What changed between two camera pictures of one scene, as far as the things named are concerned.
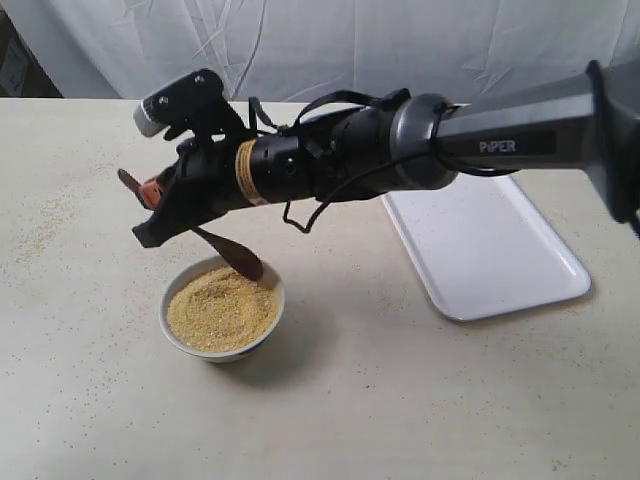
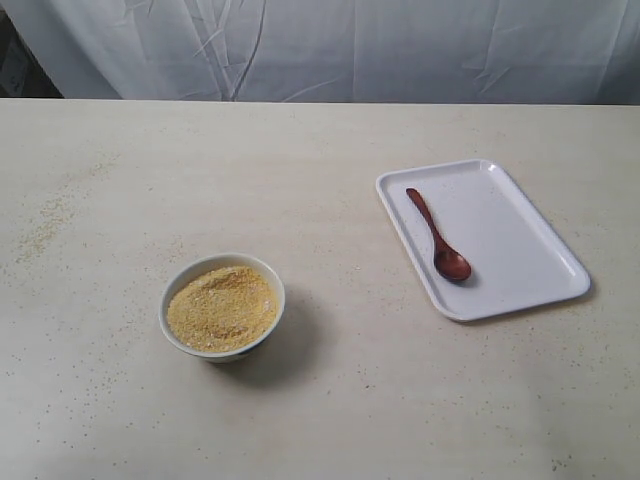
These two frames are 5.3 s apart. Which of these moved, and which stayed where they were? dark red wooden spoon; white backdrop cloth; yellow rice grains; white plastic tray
Moved: dark red wooden spoon
Stayed: yellow rice grains; white backdrop cloth; white plastic tray
